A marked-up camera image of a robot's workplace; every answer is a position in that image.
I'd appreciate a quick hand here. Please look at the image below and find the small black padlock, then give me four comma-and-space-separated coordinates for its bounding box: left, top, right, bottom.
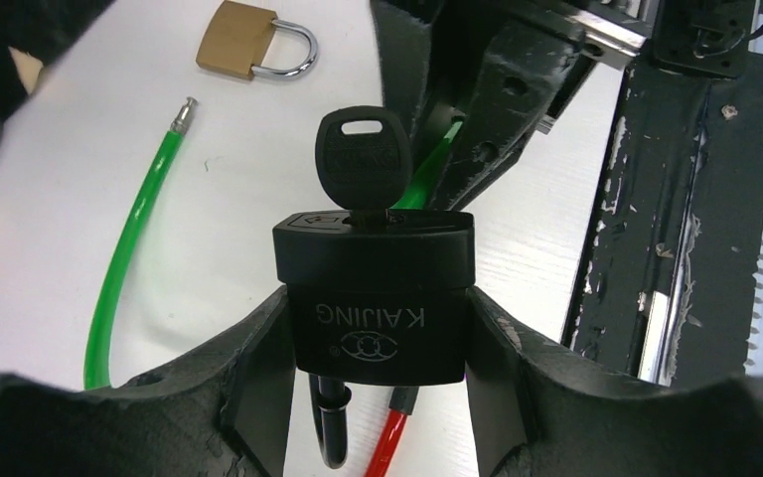
273, 210, 475, 469

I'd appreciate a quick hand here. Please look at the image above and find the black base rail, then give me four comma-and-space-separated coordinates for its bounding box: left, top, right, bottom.
562, 53, 763, 388

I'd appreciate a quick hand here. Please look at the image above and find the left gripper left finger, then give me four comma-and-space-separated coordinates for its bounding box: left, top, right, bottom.
0, 288, 295, 476

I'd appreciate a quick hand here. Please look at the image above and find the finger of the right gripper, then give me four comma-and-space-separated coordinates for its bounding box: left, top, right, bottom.
426, 13, 585, 211
370, 0, 446, 139

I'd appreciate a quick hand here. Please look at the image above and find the brass padlock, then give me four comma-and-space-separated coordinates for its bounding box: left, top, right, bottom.
195, 1, 319, 80

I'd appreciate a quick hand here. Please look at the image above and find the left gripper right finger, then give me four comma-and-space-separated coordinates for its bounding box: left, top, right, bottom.
466, 288, 763, 476

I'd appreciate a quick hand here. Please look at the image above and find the black padlock key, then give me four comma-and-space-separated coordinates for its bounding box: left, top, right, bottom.
315, 105, 413, 229

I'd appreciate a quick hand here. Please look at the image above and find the green cable lock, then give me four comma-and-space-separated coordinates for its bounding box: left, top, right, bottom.
82, 96, 198, 390

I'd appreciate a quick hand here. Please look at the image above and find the red cable lock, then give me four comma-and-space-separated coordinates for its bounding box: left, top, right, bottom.
364, 387, 419, 477

